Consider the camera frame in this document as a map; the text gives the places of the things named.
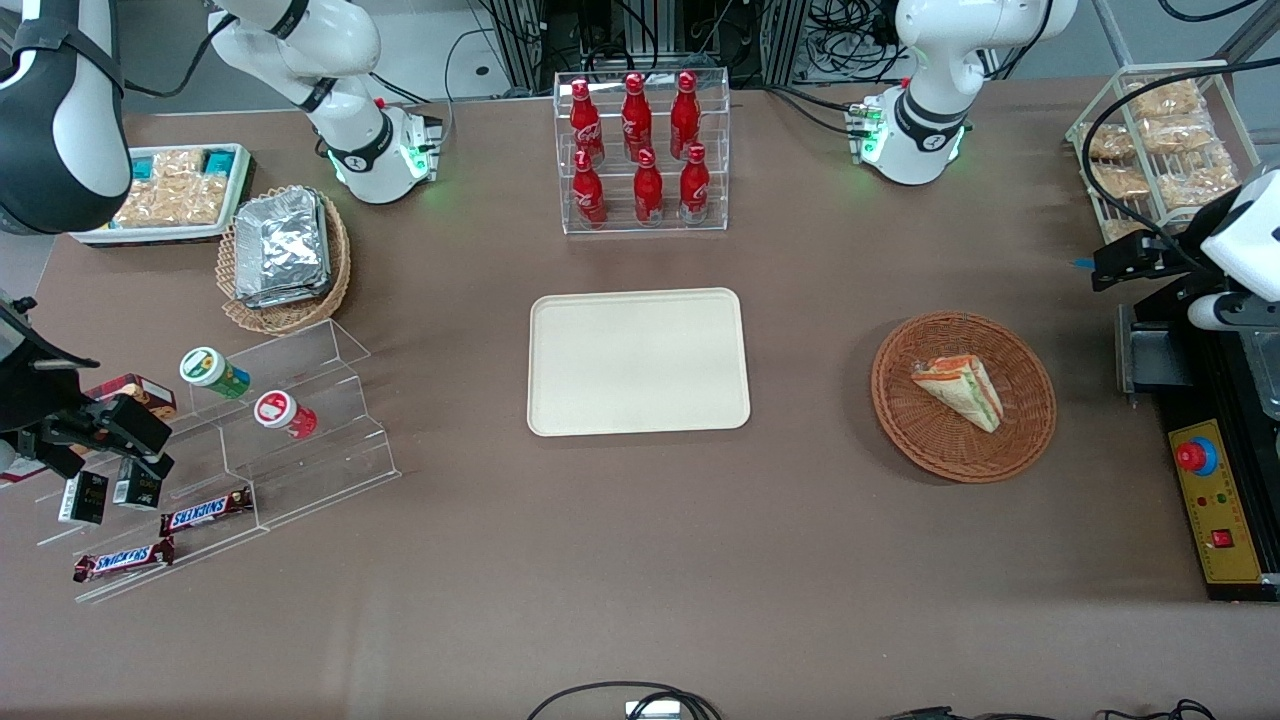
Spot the silver foil pack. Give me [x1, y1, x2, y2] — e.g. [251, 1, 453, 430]
[240, 275, 334, 310]
[234, 190, 328, 297]

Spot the small black box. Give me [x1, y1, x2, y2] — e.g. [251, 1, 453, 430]
[57, 469, 110, 527]
[111, 458, 164, 512]

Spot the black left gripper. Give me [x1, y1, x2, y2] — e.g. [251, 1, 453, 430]
[1091, 232, 1203, 293]

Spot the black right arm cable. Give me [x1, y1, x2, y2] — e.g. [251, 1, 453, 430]
[118, 12, 239, 101]

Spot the oval tan wicker basket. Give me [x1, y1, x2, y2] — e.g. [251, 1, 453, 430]
[216, 187, 353, 336]

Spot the clear acrylic stepped display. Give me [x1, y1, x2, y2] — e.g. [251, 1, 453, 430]
[35, 318, 402, 606]

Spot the red lidded cup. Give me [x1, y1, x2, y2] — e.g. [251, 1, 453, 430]
[252, 389, 319, 441]

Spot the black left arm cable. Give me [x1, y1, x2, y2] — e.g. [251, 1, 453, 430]
[1079, 58, 1280, 276]

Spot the red emergency stop button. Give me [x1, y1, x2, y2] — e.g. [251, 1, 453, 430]
[1174, 436, 1220, 479]

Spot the clear plastic container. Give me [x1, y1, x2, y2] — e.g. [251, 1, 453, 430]
[1243, 330, 1280, 422]

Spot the white plastic snack tray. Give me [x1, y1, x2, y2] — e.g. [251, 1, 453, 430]
[70, 143, 257, 247]

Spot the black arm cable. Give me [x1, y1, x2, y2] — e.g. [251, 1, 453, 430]
[118, 12, 239, 101]
[1079, 58, 1280, 276]

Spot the clear acrylic bottle rack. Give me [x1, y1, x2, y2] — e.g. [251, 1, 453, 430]
[553, 68, 731, 236]

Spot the white wire rack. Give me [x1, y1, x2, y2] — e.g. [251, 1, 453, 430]
[1064, 61, 1263, 247]

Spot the thin black edge cable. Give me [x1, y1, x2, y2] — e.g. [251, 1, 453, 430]
[878, 698, 1219, 720]

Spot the grey aluminium profile bar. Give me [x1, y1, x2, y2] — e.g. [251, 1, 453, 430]
[1213, 0, 1280, 67]
[1092, 0, 1138, 67]

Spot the triangular sandwich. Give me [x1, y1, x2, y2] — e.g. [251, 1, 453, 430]
[910, 353, 1004, 434]

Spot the beige rectangular tray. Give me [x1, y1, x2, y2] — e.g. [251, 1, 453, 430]
[527, 287, 752, 438]

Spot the tangled black cable bundle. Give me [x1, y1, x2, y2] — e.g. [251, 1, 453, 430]
[800, 0, 913, 83]

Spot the round brown wicker basket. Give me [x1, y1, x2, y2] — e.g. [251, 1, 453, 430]
[870, 311, 1058, 485]

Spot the red cola bottle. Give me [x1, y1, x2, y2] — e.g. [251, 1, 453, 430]
[571, 150, 608, 229]
[569, 80, 606, 167]
[669, 71, 701, 161]
[679, 143, 711, 224]
[621, 72, 653, 162]
[633, 148, 664, 226]

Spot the green lidded cup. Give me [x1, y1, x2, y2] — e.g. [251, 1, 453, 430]
[179, 346, 252, 401]

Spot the black yellow control box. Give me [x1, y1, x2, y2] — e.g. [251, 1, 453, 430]
[1128, 268, 1280, 603]

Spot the black aluminium frame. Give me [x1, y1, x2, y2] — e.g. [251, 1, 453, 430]
[478, 0, 813, 93]

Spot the looped black table cable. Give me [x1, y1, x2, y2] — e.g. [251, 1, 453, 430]
[524, 681, 723, 720]

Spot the brown snickers bar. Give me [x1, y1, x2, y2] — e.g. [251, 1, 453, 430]
[71, 537, 177, 584]
[159, 486, 255, 538]

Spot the brown chocolate box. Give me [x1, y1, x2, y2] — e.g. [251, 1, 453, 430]
[82, 373, 178, 421]

